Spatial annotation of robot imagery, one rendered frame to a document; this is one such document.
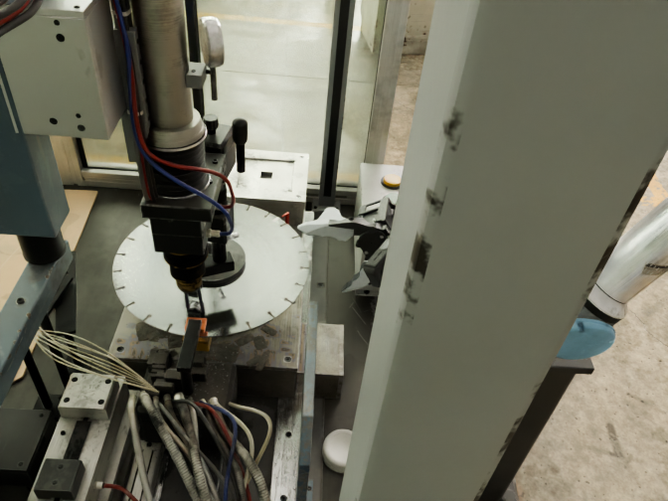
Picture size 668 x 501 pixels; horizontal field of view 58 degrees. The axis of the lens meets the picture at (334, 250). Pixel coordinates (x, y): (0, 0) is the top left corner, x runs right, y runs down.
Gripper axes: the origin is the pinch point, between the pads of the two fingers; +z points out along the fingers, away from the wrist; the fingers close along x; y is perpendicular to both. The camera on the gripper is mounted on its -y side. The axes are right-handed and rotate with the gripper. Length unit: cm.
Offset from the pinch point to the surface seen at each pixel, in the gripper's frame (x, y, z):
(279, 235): 1.7, 9.8, 9.4
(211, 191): 27.3, -17.2, -4.6
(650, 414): -143, 58, -36
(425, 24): -75, 316, 28
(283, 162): 0.7, 40.1, 17.2
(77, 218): 14, 26, 63
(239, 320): 2.5, -11.5, 10.8
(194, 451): -0.4, -32.3, 13.3
